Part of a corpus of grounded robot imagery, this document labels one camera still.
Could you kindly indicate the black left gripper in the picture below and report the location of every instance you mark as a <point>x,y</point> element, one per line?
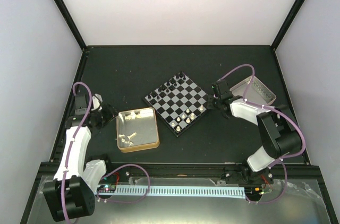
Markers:
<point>110,113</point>

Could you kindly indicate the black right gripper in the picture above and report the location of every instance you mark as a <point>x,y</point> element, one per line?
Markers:
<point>210,105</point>

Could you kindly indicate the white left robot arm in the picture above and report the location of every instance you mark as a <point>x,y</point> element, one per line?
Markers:
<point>71,193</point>

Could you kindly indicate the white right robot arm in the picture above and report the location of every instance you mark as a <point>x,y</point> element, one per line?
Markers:
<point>280,136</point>

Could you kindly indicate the tan sweet bear tin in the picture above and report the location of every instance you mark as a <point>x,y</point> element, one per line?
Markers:
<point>137,130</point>

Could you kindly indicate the black and white chessboard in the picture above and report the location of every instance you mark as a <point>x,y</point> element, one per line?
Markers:
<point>171,99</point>

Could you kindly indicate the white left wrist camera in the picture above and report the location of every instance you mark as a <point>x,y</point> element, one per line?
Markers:
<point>96,102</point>

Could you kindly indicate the black aluminium rail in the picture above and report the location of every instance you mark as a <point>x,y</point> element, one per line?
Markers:
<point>231,173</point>

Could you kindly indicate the white slotted cable duct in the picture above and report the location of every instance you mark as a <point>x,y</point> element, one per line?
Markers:
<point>177,191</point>

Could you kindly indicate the black corner frame post left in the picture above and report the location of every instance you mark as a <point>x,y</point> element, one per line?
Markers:
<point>70,23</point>

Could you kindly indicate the black corner frame post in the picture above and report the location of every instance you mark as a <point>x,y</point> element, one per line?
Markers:
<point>295,8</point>
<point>70,23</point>

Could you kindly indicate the black corner frame post right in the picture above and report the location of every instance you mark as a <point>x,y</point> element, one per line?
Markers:
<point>295,8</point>

